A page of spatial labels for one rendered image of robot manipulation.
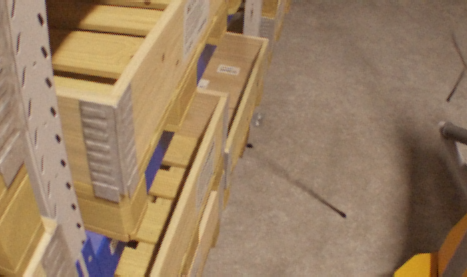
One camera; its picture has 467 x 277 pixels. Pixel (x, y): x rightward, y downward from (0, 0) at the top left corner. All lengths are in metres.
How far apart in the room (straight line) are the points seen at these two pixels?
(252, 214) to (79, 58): 1.58
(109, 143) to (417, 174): 2.37
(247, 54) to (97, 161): 1.88
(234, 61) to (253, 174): 0.57
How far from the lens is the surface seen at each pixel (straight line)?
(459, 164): 1.26
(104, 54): 1.28
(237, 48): 2.71
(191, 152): 1.82
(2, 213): 0.55
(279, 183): 2.81
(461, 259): 1.40
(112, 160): 0.89
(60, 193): 0.83
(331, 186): 2.84
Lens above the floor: 2.02
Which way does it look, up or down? 42 degrees down
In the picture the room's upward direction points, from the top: 5 degrees clockwise
